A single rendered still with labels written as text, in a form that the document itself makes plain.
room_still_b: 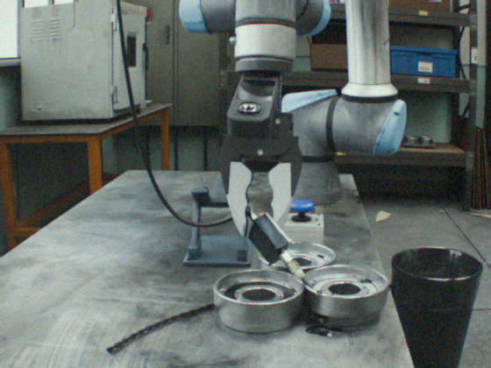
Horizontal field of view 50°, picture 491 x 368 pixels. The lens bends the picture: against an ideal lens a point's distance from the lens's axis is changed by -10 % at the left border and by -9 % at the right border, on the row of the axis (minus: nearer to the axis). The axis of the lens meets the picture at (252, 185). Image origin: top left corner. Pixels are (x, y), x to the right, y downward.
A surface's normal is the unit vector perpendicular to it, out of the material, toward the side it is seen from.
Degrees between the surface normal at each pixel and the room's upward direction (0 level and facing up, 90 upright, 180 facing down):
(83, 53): 90
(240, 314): 90
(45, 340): 0
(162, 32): 90
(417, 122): 90
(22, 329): 0
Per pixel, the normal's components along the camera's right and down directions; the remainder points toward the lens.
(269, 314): 0.21, 0.22
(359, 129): -0.46, 0.31
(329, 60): -0.14, 0.10
